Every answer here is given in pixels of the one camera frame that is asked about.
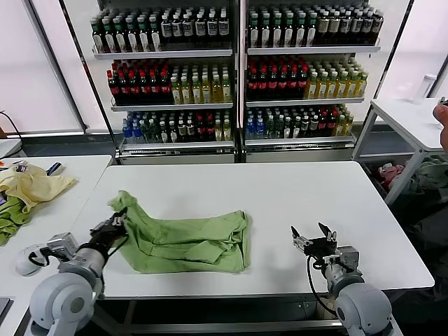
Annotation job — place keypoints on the small tag on garment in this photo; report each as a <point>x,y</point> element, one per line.
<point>21,168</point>

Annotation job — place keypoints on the grey laptop corner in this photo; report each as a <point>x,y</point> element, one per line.
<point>4,308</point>

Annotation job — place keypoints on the beverage shelf unit wide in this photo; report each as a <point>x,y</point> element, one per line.
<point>308,50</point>

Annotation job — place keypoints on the person's dark trousers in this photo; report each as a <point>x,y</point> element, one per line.
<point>430,238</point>

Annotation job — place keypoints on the person's hand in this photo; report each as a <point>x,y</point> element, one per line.
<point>444,129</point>

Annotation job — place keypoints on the light green t-shirt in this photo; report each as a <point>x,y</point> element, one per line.
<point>182,241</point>

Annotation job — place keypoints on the small dark clip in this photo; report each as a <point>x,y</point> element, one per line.
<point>444,101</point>

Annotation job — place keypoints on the white computer mouse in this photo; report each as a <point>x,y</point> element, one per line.
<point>22,262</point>

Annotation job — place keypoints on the pink red clothes heap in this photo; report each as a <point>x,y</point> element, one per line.
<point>390,173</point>

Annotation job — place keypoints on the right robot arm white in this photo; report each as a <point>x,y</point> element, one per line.
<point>360,304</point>

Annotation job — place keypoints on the metal table frame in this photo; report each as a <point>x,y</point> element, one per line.
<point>227,327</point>

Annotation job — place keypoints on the grey green clothes heap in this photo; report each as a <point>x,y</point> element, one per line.
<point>430,175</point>

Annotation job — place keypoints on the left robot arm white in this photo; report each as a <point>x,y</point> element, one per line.
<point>66,301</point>

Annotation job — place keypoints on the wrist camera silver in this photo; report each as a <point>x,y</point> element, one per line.
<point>348,259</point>
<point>63,245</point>

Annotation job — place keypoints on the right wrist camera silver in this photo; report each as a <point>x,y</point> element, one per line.
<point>348,259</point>

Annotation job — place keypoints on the white side table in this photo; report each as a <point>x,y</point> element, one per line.
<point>402,115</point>

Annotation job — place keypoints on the pale yellow garment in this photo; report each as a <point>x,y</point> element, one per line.
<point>38,185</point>

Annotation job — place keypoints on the beige crumpled object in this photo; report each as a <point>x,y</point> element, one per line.
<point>323,309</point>

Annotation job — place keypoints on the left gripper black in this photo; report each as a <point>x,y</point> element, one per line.
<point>106,232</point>

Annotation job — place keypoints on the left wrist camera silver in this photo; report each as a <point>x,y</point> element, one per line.
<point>63,245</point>

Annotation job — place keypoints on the beverage shelf unit narrow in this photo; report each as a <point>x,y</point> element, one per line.
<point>168,52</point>

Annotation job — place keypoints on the crumpled green cloth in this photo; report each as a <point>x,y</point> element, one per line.
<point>10,217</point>

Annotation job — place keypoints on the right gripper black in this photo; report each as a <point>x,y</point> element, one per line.
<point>322,248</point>

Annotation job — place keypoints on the blue white striped item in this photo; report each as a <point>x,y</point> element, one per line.
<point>55,169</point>

